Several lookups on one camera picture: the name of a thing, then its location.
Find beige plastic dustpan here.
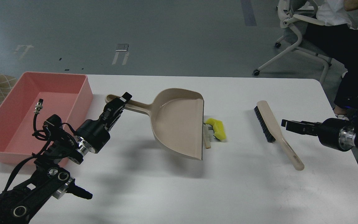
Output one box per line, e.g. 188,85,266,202
105,88,204,161

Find pink plastic bin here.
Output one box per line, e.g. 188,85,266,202
0,72,93,165

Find white office chair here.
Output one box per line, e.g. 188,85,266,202
253,0,332,85

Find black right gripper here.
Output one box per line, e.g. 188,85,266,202
281,118,349,152

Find seated person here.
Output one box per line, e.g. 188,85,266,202
304,0,358,119

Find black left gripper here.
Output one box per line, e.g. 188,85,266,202
74,92,132,154

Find beige hand brush black bristles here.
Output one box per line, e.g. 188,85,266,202
253,100,305,171

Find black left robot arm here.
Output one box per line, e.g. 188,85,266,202
0,92,132,224

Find silver floor plate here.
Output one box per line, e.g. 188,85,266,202
115,44,129,52

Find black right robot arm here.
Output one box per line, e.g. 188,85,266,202
281,97,358,152

